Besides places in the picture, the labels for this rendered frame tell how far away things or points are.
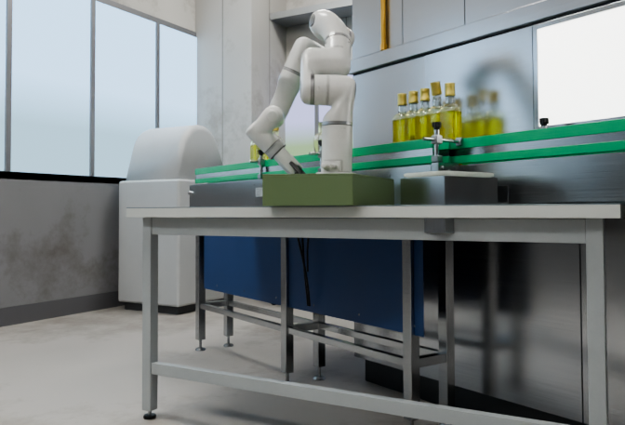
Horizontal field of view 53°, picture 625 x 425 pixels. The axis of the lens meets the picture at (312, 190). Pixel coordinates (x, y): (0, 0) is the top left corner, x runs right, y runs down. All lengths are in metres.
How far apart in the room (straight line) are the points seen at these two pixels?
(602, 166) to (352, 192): 0.65
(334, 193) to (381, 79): 0.98
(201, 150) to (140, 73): 0.95
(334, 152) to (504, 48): 0.69
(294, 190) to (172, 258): 2.81
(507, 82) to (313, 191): 0.77
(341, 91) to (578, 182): 0.72
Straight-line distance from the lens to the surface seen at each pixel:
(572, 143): 1.84
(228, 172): 3.13
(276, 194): 1.88
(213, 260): 3.27
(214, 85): 5.78
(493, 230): 1.71
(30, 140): 4.64
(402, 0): 2.66
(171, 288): 4.61
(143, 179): 4.83
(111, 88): 5.15
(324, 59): 1.99
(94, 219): 4.97
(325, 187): 1.79
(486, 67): 2.25
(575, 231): 1.67
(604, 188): 1.76
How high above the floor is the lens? 0.73
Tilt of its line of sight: 2 degrees up
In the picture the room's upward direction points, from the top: straight up
